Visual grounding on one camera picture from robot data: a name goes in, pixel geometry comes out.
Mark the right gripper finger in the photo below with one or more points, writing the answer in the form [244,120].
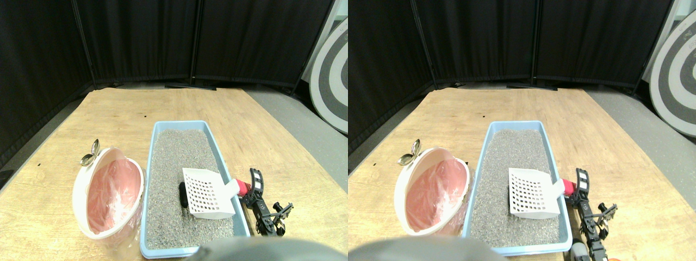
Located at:
[256,179]
[582,179]

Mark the black lump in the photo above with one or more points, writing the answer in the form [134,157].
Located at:
[184,196]

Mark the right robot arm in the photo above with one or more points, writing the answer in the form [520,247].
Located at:
[267,225]
[595,239]

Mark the blue litter tray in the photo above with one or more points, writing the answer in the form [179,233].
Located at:
[503,157]
[166,163]

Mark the curtain stand foot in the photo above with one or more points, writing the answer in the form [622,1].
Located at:
[190,85]
[533,85]

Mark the grey white round board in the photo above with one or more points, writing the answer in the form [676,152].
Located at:
[674,76]
[331,76]

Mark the white bin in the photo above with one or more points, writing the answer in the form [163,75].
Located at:
[111,190]
[432,190]

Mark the black bracket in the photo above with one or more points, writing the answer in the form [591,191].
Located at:
[283,211]
[607,211]

